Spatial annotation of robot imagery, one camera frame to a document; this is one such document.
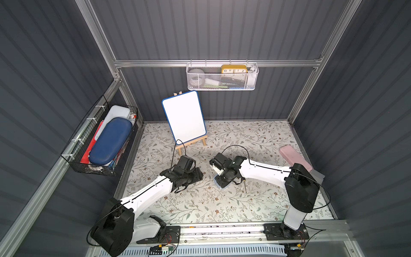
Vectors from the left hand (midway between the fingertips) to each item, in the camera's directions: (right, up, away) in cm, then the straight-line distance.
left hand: (200, 176), depth 84 cm
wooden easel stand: (-14, +15, +15) cm, 25 cm away
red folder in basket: (-45, +13, -20) cm, 51 cm away
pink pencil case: (+56, +10, +15) cm, 59 cm away
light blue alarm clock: (+9, -2, -7) cm, 11 cm away
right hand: (+12, -2, +2) cm, 13 cm away
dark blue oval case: (-37, +20, -16) cm, 45 cm away
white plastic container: (-42, +33, -7) cm, 54 cm away
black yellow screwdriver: (+25, -6, +5) cm, 26 cm away
